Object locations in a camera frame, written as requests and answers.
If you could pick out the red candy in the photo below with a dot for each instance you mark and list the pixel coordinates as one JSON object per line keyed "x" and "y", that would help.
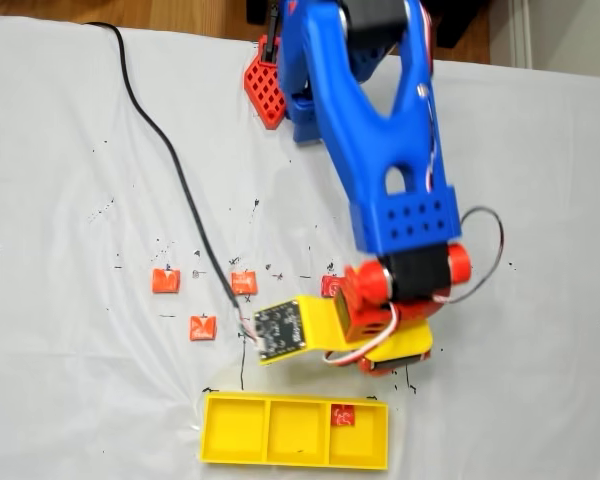
{"x": 342, "y": 416}
{"x": 328, "y": 286}

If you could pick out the orange candy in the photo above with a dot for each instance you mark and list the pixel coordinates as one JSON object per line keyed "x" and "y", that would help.
{"x": 244, "y": 284}
{"x": 203, "y": 329}
{"x": 166, "y": 282}

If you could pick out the yellow three-compartment box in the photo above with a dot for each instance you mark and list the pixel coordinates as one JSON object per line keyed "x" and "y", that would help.
{"x": 297, "y": 435}

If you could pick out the black table clamp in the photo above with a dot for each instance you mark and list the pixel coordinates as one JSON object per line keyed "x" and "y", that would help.
{"x": 270, "y": 47}

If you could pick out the white plastic table cover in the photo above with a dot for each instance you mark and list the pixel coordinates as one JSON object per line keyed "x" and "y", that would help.
{"x": 80, "y": 200}

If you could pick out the white baseboard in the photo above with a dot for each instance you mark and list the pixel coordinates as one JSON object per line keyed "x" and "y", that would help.
{"x": 522, "y": 30}

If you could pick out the yellow mounted camera circuit board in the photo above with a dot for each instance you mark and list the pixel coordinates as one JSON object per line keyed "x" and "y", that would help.
{"x": 280, "y": 330}

